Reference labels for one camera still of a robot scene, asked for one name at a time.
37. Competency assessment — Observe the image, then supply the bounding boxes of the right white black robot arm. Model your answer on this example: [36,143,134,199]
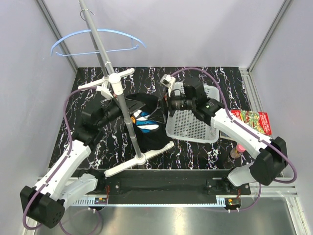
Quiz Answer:
[161,81,288,194]

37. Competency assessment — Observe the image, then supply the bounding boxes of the black daisy print t-shirt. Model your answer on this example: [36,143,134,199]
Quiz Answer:
[126,93,172,153]

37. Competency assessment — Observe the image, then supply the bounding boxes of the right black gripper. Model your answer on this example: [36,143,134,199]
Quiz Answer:
[148,87,195,123]

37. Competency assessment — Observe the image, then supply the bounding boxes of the red cover book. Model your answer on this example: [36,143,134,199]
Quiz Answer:
[230,110,272,136]

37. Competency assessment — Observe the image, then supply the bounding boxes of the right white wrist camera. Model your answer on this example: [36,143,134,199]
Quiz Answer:
[160,74,176,96]

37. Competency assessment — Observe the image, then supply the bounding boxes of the light blue clothes hanger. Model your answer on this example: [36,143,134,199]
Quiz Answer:
[50,8,147,57]

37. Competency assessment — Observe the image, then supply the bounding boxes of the grey white garment rack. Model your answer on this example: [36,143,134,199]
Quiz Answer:
[79,0,174,177]

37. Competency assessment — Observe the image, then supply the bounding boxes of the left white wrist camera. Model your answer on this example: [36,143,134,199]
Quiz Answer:
[96,86,114,100]

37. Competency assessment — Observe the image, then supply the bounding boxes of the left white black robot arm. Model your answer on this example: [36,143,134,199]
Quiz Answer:
[20,100,123,230]

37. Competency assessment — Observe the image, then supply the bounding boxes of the white plastic mesh basket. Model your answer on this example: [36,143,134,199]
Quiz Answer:
[165,82,220,144]

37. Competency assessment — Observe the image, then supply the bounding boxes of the black marbled table mat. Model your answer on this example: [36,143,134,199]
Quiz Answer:
[67,67,250,169]

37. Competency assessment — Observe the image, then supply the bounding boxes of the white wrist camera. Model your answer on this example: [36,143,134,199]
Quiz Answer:
[96,86,114,100]
[160,74,176,96]

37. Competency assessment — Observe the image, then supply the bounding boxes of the pink cap bottle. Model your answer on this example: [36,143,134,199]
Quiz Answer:
[229,144,246,159]

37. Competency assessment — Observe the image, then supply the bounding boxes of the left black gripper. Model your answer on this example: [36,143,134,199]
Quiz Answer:
[96,92,145,129]

